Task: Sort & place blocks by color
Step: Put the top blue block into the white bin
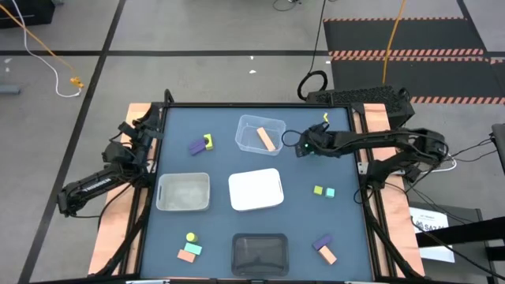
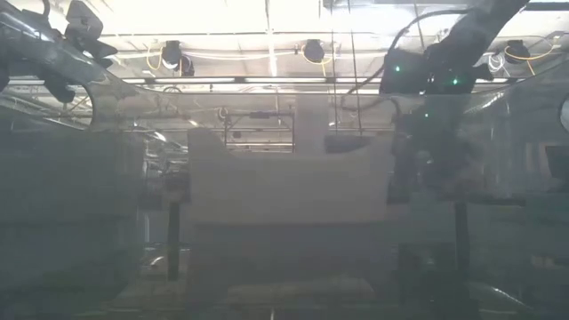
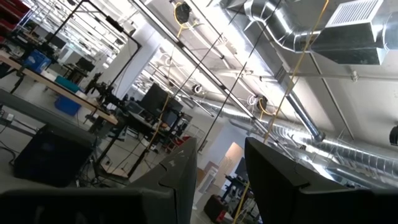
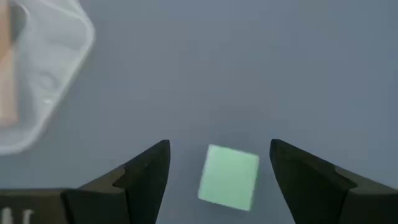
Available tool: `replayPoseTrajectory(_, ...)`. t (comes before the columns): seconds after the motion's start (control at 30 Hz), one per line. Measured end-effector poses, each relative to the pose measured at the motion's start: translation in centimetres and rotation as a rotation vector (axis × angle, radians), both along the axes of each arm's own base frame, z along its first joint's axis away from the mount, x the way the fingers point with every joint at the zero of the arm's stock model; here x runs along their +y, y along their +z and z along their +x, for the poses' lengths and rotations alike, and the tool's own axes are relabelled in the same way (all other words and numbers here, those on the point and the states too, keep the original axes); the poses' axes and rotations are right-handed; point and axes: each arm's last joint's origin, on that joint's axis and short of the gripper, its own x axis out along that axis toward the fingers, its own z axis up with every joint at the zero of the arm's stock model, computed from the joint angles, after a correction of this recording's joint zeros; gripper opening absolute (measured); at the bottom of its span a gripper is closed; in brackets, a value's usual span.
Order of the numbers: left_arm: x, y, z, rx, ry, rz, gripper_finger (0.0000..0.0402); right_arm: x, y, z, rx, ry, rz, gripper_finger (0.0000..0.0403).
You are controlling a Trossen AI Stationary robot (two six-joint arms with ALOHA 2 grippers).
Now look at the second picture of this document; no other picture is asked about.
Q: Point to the long ceiling light strip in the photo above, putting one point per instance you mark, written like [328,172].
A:
[200,80]

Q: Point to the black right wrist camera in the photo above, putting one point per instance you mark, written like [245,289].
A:
[402,71]

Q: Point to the white plastic bin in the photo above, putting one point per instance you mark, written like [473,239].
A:
[289,186]

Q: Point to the black hanging ceiling device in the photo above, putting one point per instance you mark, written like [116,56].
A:
[314,50]
[515,51]
[171,54]

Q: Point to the dark smoked plastic bin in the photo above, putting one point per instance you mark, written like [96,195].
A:
[66,213]

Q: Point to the black metal rack frame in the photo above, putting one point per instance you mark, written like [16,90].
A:
[260,114]

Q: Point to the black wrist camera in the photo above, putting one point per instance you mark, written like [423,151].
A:
[86,31]
[402,71]

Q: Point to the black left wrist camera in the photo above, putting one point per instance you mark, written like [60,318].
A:
[86,31]

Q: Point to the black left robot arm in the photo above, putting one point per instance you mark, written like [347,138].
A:
[18,31]

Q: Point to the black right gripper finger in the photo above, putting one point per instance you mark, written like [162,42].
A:
[451,169]

